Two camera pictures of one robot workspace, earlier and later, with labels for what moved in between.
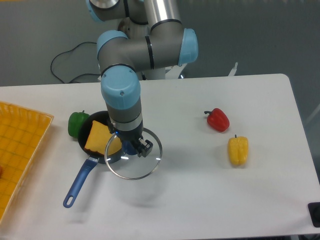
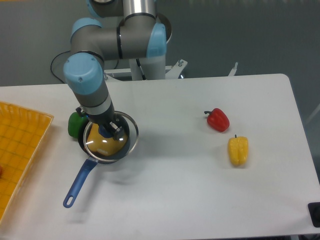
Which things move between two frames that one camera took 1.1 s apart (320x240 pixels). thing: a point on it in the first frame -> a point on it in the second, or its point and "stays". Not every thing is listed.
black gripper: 144,147 -> 105,118
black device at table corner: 314,209 stays
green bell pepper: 75,120 stays
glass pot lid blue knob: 132,167 -> 108,148
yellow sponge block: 98,137 stays
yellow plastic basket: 22,130 stays
